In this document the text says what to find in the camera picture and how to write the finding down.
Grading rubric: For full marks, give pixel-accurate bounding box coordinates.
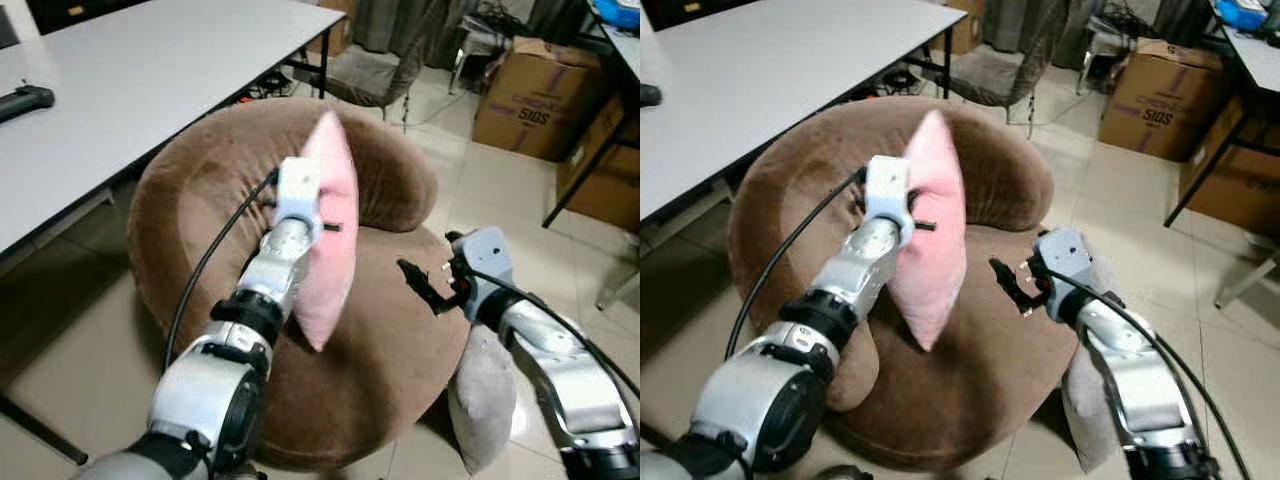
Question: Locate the pink pillow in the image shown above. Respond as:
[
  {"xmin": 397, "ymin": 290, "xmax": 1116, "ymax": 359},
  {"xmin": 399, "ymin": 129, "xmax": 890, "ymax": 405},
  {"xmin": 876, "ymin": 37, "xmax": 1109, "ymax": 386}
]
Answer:
[
  {"xmin": 888, "ymin": 110, "xmax": 969, "ymax": 353},
  {"xmin": 293, "ymin": 110, "xmax": 361, "ymax": 353}
]

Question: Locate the brown round sofa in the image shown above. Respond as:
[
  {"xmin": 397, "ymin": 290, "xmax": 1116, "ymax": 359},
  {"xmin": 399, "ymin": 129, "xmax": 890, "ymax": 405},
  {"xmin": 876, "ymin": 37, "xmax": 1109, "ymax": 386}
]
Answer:
[
  {"xmin": 128, "ymin": 97, "xmax": 471, "ymax": 471},
  {"xmin": 727, "ymin": 97, "xmax": 1081, "ymax": 471}
]

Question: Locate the grey pillow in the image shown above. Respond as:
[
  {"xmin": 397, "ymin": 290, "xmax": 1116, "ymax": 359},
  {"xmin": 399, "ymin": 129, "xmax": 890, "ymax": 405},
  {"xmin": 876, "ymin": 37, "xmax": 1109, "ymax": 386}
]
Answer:
[
  {"xmin": 447, "ymin": 325, "xmax": 519, "ymax": 476},
  {"xmin": 1060, "ymin": 340, "xmax": 1121, "ymax": 473}
]

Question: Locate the brown mesh chair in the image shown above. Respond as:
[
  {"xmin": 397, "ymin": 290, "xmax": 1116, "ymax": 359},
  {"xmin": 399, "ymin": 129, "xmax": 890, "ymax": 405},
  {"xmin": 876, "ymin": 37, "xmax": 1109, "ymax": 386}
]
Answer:
[
  {"xmin": 325, "ymin": 0, "xmax": 446, "ymax": 131},
  {"xmin": 945, "ymin": 0, "xmax": 1071, "ymax": 136}
]

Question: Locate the plain cardboard box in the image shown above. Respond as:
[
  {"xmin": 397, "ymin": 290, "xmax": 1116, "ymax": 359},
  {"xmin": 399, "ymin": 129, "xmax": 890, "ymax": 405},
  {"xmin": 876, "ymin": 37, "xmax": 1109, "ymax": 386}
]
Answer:
[
  {"xmin": 556, "ymin": 95, "xmax": 641, "ymax": 233},
  {"xmin": 1178, "ymin": 95, "xmax": 1280, "ymax": 239}
]

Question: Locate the printed cardboard box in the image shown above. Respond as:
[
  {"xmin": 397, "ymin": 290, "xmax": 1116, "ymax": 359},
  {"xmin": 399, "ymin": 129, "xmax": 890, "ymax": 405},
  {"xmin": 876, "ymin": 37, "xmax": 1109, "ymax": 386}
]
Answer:
[
  {"xmin": 1098, "ymin": 38, "xmax": 1233, "ymax": 163},
  {"xmin": 472, "ymin": 36, "xmax": 601, "ymax": 163}
]

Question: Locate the large white table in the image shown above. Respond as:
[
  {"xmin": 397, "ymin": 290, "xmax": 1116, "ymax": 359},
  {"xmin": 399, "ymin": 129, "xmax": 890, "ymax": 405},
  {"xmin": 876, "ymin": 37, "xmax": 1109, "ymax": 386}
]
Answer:
[
  {"xmin": 0, "ymin": 0, "xmax": 346, "ymax": 466},
  {"xmin": 640, "ymin": 0, "xmax": 969, "ymax": 251}
]

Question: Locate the grey metal chair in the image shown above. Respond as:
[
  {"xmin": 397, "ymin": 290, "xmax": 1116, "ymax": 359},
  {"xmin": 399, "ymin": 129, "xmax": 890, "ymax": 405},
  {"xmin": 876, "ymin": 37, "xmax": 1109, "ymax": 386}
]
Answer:
[
  {"xmin": 1075, "ymin": 12, "xmax": 1141, "ymax": 96},
  {"xmin": 448, "ymin": 12, "xmax": 516, "ymax": 96}
]

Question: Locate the white desk with black legs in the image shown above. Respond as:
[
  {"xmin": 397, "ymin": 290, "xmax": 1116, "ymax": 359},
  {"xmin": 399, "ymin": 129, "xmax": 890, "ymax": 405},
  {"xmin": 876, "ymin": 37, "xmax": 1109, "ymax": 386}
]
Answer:
[
  {"xmin": 543, "ymin": 20, "xmax": 641, "ymax": 229},
  {"xmin": 1163, "ymin": 20, "xmax": 1280, "ymax": 229}
]

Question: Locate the blue object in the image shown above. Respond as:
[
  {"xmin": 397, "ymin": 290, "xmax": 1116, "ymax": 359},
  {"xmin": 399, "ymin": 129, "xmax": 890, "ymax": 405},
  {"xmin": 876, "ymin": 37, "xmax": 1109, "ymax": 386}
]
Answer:
[
  {"xmin": 590, "ymin": 0, "xmax": 641, "ymax": 29},
  {"xmin": 1212, "ymin": 0, "xmax": 1271, "ymax": 31}
]

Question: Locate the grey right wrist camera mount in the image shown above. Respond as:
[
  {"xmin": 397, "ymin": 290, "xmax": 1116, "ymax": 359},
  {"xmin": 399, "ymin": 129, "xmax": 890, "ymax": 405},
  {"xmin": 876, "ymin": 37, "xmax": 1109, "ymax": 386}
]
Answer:
[
  {"xmin": 1033, "ymin": 227, "xmax": 1096, "ymax": 319},
  {"xmin": 452, "ymin": 227, "xmax": 516, "ymax": 319}
]

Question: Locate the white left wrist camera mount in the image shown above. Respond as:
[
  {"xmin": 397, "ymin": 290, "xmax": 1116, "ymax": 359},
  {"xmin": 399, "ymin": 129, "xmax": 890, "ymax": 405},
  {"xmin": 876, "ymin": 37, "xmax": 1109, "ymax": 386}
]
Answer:
[
  {"xmin": 275, "ymin": 157, "xmax": 326, "ymax": 244},
  {"xmin": 862, "ymin": 155, "xmax": 916, "ymax": 246}
]

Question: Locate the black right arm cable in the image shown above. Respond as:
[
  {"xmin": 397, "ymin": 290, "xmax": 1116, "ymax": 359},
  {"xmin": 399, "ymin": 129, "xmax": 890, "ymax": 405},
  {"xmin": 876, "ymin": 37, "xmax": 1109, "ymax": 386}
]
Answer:
[
  {"xmin": 1055, "ymin": 270, "xmax": 1256, "ymax": 480},
  {"xmin": 470, "ymin": 268, "xmax": 641, "ymax": 398}
]

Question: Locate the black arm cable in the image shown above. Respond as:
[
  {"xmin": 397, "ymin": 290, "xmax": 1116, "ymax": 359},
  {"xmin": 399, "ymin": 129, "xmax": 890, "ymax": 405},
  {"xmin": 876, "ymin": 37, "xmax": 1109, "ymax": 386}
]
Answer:
[
  {"xmin": 470, "ymin": 268, "xmax": 641, "ymax": 398},
  {"xmin": 725, "ymin": 168, "xmax": 869, "ymax": 361},
  {"xmin": 1055, "ymin": 270, "xmax": 1256, "ymax": 480},
  {"xmin": 163, "ymin": 170, "xmax": 283, "ymax": 376}
]

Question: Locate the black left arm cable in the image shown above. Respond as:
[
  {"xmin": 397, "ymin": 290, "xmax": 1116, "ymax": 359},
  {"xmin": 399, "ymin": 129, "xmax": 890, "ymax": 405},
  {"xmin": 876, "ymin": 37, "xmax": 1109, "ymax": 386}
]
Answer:
[
  {"xmin": 163, "ymin": 170, "xmax": 283, "ymax": 376},
  {"xmin": 725, "ymin": 168, "xmax": 869, "ymax": 361}
]

